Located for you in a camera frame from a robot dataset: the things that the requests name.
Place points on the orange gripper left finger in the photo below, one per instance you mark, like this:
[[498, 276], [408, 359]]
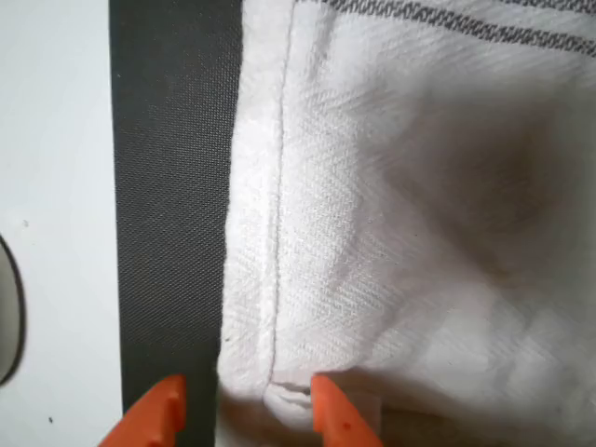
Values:
[[153, 419]]

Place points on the dark desk mat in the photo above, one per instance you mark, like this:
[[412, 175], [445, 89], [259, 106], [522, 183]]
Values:
[[172, 186]]

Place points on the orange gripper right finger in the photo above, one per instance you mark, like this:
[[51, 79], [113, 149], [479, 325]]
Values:
[[335, 419]]

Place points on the black dome on white base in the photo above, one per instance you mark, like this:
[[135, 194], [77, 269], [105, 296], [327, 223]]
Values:
[[7, 302]]

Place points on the white striped towel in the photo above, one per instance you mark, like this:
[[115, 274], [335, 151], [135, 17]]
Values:
[[372, 209]]

